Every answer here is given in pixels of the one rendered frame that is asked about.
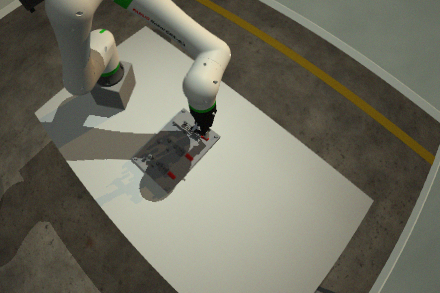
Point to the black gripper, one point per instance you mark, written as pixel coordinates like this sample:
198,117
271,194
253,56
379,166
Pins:
204,126

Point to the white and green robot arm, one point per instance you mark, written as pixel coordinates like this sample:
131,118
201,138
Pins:
71,21

